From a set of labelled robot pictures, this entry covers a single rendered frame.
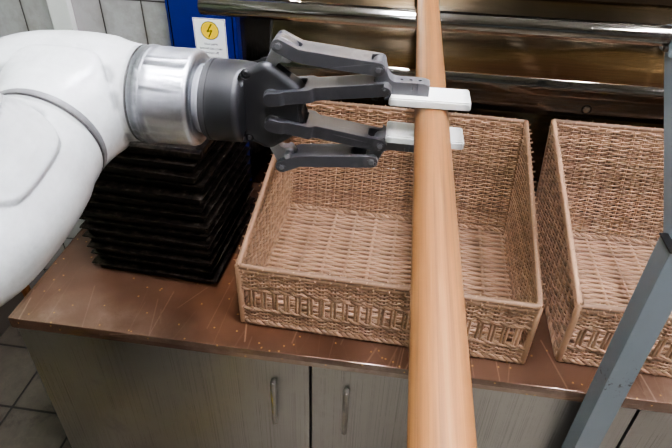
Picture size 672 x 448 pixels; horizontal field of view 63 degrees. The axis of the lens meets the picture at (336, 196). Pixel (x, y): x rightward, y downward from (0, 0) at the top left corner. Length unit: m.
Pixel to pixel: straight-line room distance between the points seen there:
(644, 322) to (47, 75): 0.82
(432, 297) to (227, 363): 0.88
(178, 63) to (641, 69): 1.07
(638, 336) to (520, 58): 0.64
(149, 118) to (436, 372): 0.34
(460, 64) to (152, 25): 0.71
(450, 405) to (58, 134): 0.35
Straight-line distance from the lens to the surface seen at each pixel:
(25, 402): 1.91
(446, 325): 0.29
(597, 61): 1.34
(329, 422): 1.25
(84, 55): 0.53
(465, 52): 1.28
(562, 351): 1.13
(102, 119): 0.51
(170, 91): 0.50
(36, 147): 0.45
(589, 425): 1.12
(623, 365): 1.00
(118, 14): 1.44
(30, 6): 1.55
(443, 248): 0.33
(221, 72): 0.50
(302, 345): 1.09
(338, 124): 0.52
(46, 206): 0.44
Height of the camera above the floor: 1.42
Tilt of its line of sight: 35 degrees down
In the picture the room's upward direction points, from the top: 2 degrees clockwise
